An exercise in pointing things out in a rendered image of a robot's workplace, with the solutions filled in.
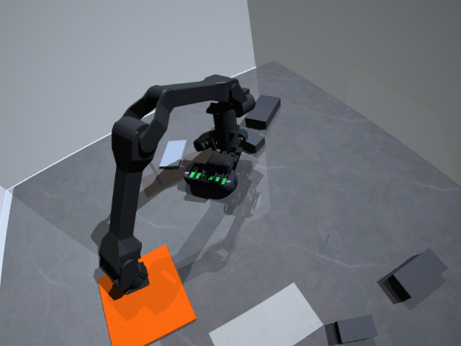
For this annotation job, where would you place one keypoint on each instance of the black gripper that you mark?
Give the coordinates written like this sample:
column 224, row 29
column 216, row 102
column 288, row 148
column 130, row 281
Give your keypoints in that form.
column 228, row 141

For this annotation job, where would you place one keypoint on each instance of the dark grey switch panel with green rocker switches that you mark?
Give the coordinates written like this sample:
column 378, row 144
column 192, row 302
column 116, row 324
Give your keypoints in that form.
column 196, row 174

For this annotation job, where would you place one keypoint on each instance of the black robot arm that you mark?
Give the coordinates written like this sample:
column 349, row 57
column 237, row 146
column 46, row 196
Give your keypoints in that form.
column 134, row 143

